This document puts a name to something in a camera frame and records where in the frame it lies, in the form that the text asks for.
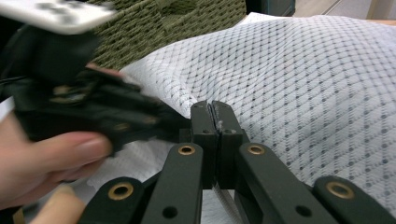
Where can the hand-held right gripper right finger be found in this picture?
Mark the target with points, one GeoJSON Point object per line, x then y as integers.
{"type": "Point", "coordinates": [229, 133]}

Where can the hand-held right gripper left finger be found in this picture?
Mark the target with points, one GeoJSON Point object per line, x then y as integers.
{"type": "Point", "coordinates": [204, 137]}

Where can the white mesh laundry bag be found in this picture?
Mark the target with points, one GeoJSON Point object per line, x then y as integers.
{"type": "Point", "coordinates": [295, 93]}

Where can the green woven basket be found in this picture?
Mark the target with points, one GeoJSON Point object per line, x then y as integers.
{"type": "Point", "coordinates": [162, 34]}

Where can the white board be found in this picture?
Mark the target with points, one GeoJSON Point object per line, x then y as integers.
{"type": "Point", "coordinates": [5, 109]}

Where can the dark cabinet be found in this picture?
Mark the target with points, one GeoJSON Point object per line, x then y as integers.
{"type": "Point", "coordinates": [271, 6]}

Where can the light wooden furniture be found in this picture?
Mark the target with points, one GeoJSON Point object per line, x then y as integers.
{"type": "Point", "coordinates": [375, 9]}

